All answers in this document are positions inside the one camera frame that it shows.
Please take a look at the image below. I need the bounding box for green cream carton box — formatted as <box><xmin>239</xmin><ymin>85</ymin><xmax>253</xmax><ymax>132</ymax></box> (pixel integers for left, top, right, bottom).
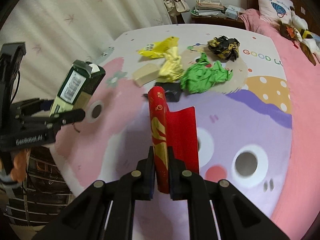
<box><xmin>50</xmin><ymin>60</ymin><xmax>106</xmax><ymax>114</ymax></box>

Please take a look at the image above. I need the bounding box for red gold envelope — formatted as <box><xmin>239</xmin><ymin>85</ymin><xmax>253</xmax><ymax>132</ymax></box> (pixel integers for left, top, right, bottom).
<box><xmin>148</xmin><ymin>100</ymin><xmax>200</xmax><ymax>194</ymax></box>

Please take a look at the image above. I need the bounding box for black Talopn pouch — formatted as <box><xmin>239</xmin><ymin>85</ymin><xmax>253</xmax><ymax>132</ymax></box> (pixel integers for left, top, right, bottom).
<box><xmin>143</xmin><ymin>82</ymin><xmax>182</xmax><ymax>102</ymax></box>

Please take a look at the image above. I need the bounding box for beige cardboard box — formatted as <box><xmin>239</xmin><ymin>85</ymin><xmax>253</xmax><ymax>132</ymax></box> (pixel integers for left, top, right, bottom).
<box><xmin>132</xmin><ymin>63</ymin><xmax>160</xmax><ymax>87</ymax></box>

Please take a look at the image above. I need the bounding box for green paper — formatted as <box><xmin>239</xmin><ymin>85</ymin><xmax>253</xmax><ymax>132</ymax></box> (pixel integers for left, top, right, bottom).
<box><xmin>180</xmin><ymin>53</ymin><xmax>233</xmax><ymax>94</ymax></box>

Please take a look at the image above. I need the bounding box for yellow snack bag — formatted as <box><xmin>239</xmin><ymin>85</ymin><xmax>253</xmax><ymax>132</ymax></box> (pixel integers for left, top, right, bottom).
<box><xmin>138</xmin><ymin>36</ymin><xmax>179</xmax><ymax>59</ymax></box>

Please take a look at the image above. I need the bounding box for black gold wrapper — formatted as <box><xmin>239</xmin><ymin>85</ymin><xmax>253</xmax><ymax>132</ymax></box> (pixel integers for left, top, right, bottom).
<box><xmin>207</xmin><ymin>36</ymin><xmax>240</xmax><ymax>61</ymax></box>

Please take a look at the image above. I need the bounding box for person's left hand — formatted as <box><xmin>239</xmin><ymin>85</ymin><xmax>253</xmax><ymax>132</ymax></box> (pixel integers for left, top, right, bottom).
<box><xmin>1</xmin><ymin>148</ymin><xmax>31</xmax><ymax>186</ymax></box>

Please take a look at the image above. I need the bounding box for cream floral curtain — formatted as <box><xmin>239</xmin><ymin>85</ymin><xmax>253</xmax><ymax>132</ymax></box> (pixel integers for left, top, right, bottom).
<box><xmin>1</xmin><ymin>0</ymin><xmax>171</xmax><ymax>101</ymax></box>

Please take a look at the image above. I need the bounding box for pink bed blanket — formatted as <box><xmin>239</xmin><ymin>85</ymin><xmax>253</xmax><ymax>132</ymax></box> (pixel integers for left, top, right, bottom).
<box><xmin>241</xmin><ymin>9</ymin><xmax>319</xmax><ymax>239</ymax></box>

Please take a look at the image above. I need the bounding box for cartoon printed tablecloth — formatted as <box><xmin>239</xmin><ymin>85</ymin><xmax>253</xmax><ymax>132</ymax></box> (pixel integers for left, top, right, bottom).
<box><xmin>49</xmin><ymin>24</ymin><xmax>292</xmax><ymax>239</ymax></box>

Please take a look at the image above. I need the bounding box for dark wooden nightstand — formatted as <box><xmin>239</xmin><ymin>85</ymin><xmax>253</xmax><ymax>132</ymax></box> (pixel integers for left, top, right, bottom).
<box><xmin>191</xmin><ymin>16</ymin><xmax>246</xmax><ymax>30</ymax></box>

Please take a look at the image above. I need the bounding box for stack of books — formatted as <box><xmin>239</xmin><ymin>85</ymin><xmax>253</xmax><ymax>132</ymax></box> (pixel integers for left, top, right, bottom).
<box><xmin>190</xmin><ymin>0</ymin><xmax>247</xmax><ymax>21</ymax></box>

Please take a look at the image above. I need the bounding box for plush toy pile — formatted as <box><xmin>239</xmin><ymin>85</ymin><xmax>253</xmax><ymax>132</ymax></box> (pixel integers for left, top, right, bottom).
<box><xmin>277</xmin><ymin>7</ymin><xmax>319</xmax><ymax>66</ymax></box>

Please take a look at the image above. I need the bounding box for white printed pillow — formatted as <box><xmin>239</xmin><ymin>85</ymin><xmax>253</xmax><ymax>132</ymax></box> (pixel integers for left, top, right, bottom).
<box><xmin>258</xmin><ymin>0</ymin><xmax>294</xmax><ymax>24</ymax></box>

